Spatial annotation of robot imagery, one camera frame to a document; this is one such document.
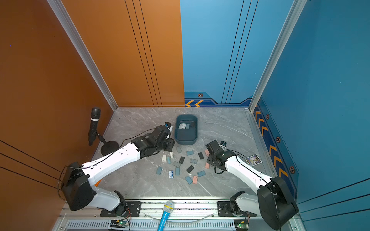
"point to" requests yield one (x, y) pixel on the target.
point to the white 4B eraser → (183, 125)
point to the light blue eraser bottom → (188, 179)
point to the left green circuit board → (118, 223)
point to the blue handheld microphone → (168, 208)
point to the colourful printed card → (253, 160)
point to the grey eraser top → (178, 149)
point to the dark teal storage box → (186, 130)
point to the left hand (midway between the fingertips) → (174, 140)
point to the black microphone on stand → (110, 147)
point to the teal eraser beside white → (168, 160)
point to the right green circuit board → (242, 226)
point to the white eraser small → (171, 155)
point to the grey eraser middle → (177, 164)
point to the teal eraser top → (190, 152)
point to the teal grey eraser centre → (193, 161)
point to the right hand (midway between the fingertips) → (212, 160)
